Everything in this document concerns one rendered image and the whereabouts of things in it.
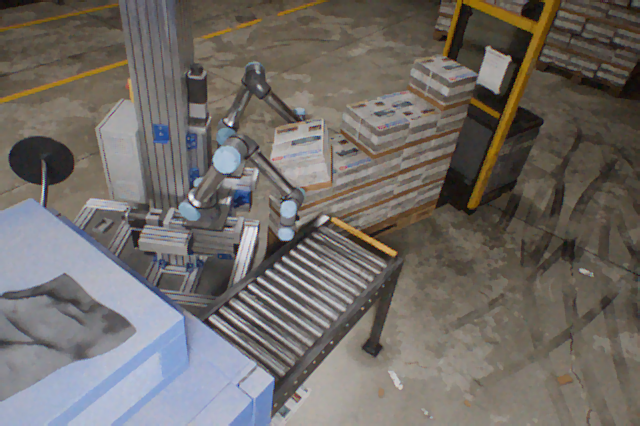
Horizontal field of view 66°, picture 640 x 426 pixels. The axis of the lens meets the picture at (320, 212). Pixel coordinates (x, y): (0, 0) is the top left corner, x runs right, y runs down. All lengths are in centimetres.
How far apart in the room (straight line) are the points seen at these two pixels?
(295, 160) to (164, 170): 76
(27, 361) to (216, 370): 42
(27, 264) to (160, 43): 145
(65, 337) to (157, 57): 166
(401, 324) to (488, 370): 61
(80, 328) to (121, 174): 187
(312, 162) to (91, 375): 174
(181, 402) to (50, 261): 45
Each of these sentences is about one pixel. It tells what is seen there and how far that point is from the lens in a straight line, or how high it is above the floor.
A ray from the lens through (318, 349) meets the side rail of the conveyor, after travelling 224.
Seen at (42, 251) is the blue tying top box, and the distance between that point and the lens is 135.
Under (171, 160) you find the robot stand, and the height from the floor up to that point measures 106.
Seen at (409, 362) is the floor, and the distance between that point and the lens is 329.
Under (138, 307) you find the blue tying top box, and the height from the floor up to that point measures 175.
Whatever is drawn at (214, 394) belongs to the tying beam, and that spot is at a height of 155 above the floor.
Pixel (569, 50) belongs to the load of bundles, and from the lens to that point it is 785.
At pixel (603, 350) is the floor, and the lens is 396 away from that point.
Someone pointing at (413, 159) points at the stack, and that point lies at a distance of 368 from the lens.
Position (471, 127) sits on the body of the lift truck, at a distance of 440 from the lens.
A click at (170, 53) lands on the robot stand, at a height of 167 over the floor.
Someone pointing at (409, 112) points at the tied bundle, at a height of 106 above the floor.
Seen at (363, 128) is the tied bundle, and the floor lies 99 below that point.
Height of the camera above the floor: 264
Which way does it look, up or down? 40 degrees down
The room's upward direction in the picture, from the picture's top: 8 degrees clockwise
